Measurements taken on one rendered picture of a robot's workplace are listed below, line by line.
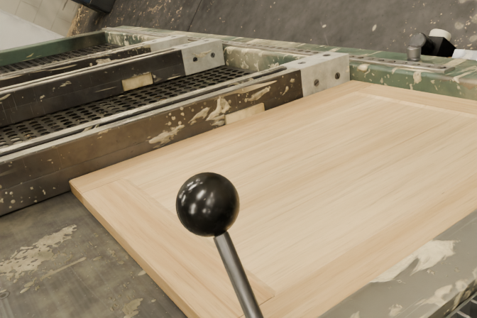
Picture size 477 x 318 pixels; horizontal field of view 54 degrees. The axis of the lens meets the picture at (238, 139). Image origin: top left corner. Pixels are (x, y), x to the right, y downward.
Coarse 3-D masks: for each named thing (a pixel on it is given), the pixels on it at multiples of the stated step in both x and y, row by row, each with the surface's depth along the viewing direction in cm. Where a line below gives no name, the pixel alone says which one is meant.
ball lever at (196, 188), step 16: (192, 176) 28; (208, 176) 27; (192, 192) 26; (208, 192) 26; (224, 192) 26; (176, 208) 27; (192, 208) 26; (208, 208) 26; (224, 208) 26; (192, 224) 26; (208, 224) 26; (224, 224) 27; (224, 240) 27; (224, 256) 27; (240, 272) 27; (240, 288) 27; (240, 304) 27; (256, 304) 27
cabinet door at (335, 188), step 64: (256, 128) 74; (320, 128) 72; (384, 128) 68; (448, 128) 65; (128, 192) 59; (256, 192) 55; (320, 192) 53; (384, 192) 51; (448, 192) 49; (192, 256) 44; (256, 256) 44; (320, 256) 42; (384, 256) 41
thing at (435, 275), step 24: (432, 240) 38; (456, 240) 38; (408, 264) 36; (432, 264) 36; (456, 264) 35; (360, 288) 34; (384, 288) 34; (408, 288) 34; (432, 288) 33; (456, 288) 33; (336, 312) 32; (360, 312) 32; (384, 312) 32; (408, 312) 31; (432, 312) 31
